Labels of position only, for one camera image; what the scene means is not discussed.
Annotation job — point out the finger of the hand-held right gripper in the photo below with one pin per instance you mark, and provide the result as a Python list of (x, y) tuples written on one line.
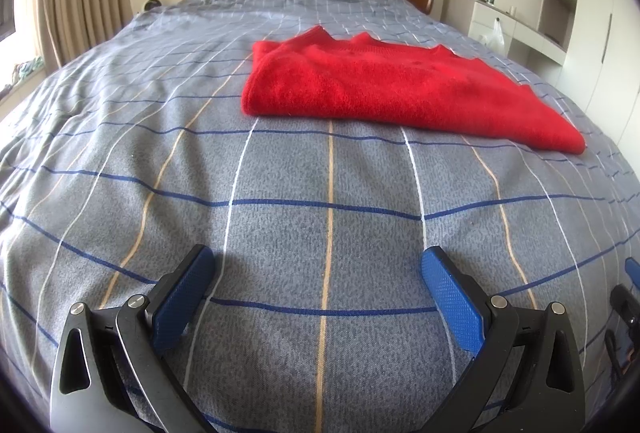
[(634, 274)]

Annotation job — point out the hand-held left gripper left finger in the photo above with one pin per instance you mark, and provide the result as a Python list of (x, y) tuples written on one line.
[(182, 298)]

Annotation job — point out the round black bedside device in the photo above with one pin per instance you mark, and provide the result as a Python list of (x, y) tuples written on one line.
[(150, 5)]

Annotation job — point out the red knit sweater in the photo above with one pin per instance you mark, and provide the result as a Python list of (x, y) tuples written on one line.
[(400, 88)]

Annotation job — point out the grey plaid bed blanket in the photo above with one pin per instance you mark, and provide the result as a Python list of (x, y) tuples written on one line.
[(320, 223)]

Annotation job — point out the white desk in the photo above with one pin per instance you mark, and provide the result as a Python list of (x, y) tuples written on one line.
[(530, 33)]

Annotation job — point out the white wardrobe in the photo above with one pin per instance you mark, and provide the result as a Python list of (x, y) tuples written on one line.
[(595, 13)]

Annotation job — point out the white plastic bag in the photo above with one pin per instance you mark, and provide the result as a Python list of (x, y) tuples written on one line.
[(496, 35)]

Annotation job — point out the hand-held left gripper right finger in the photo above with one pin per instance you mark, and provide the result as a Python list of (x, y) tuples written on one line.
[(452, 303)]

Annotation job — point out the teal patterned cloth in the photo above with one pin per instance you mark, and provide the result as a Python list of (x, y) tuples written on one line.
[(27, 68)]

